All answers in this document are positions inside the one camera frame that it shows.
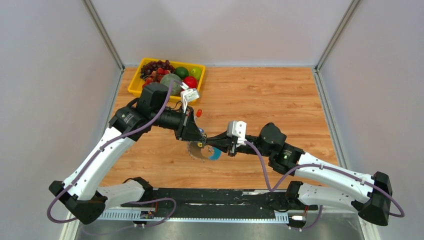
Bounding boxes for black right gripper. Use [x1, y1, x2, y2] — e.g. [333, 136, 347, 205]
[206, 129, 273, 158]

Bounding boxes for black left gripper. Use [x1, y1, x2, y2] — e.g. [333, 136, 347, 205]
[151, 105, 207, 144]

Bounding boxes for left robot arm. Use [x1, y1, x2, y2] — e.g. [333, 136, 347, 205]
[49, 82, 206, 225]

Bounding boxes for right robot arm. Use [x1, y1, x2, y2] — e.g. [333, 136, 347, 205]
[205, 121, 393, 226]

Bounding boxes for key with red tag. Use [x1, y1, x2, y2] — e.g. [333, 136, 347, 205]
[195, 109, 203, 118]

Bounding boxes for green netted melon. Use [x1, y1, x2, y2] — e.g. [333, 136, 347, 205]
[160, 73, 182, 96]

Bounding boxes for red apple upper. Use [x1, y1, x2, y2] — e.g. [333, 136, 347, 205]
[183, 76, 198, 89]

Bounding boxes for dark green lime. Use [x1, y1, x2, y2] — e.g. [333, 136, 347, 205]
[173, 66, 190, 80]

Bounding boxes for small red peaches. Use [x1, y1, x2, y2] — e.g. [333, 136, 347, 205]
[141, 67, 171, 88]

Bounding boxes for dark grape bunch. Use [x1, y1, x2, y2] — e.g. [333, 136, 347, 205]
[139, 60, 175, 79]

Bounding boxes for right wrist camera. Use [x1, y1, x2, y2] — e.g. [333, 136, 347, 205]
[226, 120, 247, 147]

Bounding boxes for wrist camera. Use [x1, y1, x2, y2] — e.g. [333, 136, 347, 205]
[180, 83, 200, 113]
[226, 120, 247, 147]

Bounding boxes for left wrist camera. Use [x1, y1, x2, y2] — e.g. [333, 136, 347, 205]
[180, 83, 200, 113]

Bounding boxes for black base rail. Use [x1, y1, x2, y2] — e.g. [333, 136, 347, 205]
[99, 188, 319, 224]

